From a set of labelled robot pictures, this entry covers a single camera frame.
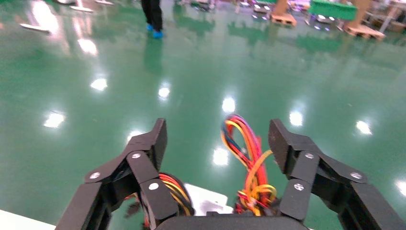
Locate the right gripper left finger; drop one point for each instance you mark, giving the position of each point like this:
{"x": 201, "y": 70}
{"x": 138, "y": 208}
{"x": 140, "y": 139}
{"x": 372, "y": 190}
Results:
{"x": 142, "y": 165}

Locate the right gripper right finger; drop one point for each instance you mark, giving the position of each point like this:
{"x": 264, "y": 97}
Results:
{"x": 301, "y": 165}

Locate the wooden pallet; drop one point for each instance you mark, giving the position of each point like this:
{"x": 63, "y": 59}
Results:
{"x": 364, "y": 31}
{"x": 284, "y": 19}

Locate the person in black trousers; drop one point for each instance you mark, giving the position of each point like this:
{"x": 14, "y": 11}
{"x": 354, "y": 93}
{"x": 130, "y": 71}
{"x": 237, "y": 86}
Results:
{"x": 153, "y": 14}

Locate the green covered table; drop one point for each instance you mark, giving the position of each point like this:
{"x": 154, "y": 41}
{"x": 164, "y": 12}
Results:
{"x": 333, "y": 9}

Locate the white floor stand base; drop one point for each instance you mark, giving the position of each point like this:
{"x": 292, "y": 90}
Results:
{"x": 35, "y": 28}
{"x": 82, "y": 9}

